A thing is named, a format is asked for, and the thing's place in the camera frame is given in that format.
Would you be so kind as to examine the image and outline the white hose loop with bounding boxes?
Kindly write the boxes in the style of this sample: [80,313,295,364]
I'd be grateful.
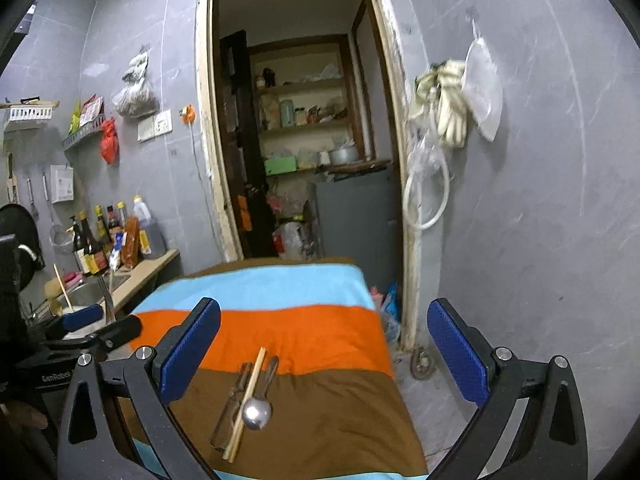
[401,131,452,232]

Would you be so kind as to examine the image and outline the grey cabinet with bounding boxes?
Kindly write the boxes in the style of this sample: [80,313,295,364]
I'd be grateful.
[311,168,402,294]

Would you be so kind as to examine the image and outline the silver fork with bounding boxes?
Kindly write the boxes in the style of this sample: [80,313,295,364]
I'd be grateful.
[96,275,115,325]

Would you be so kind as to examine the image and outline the large vinegar jug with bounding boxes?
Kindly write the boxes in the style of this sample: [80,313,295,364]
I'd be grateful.
[134,195,166,259]

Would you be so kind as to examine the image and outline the grey wall shelf rack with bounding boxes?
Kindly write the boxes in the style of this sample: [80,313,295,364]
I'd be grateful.
[62,114,105,152]

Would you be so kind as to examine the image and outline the yellow sponge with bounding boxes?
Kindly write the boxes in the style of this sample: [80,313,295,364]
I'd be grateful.
[43,278,63,300]

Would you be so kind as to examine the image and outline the silver spoon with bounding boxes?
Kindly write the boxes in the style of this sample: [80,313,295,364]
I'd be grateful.
[242,356,279,431]

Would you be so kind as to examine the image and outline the white wall holder box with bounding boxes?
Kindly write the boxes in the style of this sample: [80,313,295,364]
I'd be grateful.
[49,165,75,204]

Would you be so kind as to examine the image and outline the dark soy sauce bottle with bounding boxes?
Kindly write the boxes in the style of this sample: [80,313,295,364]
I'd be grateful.
[78,210,107,275]

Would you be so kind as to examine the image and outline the orange spice packet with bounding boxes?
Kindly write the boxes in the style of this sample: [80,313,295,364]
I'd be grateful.
[120,216,140,270]

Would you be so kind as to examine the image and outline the wooden chopstick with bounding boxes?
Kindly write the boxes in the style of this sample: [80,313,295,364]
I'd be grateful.
[222,347,267,464]
[53,263,75,313]

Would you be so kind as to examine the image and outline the metal strainer ladle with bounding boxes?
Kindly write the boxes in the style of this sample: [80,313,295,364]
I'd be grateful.
[41,172,73,256]

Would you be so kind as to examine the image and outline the red plastic bag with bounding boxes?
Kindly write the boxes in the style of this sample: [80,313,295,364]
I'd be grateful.
[100,118,119,165]

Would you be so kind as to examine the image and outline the striped blue orange brown towel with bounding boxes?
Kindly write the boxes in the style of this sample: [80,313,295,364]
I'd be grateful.
[134,259,427,479]

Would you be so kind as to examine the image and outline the hanging white mesh bag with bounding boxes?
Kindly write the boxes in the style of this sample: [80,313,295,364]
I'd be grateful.
[461,18,503,142]

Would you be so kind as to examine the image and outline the white wall socket panel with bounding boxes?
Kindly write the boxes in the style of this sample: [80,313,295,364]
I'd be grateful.
[137,110,172,142]

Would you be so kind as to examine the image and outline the stainless steel sink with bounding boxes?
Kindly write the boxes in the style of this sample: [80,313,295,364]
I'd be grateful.
[58,274,129,308]

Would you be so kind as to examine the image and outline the metal pot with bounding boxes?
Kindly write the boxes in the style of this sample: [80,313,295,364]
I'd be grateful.
[329,145,360,166]

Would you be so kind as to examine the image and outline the black wok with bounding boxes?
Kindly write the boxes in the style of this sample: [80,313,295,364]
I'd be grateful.
[1,203,44,290]

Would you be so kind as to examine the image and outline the hanging clear bag of goods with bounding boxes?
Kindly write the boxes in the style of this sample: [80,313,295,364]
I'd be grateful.
[112,48,160,119]

